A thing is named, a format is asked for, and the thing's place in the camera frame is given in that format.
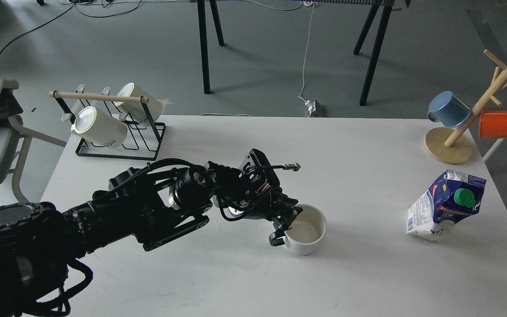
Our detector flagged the white mug black handle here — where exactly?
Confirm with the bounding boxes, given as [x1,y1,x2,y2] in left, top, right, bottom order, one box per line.
[269,203,327,255]

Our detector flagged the wooden mug tree stand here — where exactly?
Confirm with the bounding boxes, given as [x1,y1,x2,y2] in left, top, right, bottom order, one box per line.
[424,49,507,165]

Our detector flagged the black table legs left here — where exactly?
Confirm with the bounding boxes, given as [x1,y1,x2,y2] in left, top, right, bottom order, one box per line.
[197,0,226,94]

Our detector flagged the orange mug on tree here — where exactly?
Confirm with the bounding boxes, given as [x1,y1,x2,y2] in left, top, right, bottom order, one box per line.
[478,111,507,139]

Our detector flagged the grey power adapter on floor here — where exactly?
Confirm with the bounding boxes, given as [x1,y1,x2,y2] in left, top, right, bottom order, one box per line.
[305,99,325,117]

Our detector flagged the white mug front on rack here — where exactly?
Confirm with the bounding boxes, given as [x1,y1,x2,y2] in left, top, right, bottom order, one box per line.
[70,106,128,149]

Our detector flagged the white cable on floor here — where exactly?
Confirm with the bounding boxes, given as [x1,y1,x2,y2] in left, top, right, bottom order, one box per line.
[236,0,320,103]

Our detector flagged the black table legs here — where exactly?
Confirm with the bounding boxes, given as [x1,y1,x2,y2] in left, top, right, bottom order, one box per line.
[353,0,395,107]
[197,0,226,94]

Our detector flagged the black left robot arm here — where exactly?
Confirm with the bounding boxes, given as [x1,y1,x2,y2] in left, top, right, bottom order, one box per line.
[0,149,303,317]

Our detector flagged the blue mug on tree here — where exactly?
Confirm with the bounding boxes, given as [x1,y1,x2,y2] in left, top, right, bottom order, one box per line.
[427,91,472,129]

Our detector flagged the blue milk carton green cap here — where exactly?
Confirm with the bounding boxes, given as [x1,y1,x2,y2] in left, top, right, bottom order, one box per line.
[407,170,487,242]

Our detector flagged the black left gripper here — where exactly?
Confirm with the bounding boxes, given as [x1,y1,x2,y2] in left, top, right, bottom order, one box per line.
[205,149,303,236]

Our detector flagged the black table legs right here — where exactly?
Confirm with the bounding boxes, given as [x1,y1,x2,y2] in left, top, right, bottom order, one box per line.
[353,0,395,107]

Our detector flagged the white mug on rack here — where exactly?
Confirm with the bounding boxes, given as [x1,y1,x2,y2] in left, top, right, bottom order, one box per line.
[70,106,128,149]
[114,82,165,127]

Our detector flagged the white mug rear on rack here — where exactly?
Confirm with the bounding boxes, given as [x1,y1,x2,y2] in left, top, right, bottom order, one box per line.
[114,82,165,127]

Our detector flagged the black wire mug rack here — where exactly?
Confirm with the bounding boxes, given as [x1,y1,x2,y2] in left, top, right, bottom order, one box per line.
[49,87,168,161]

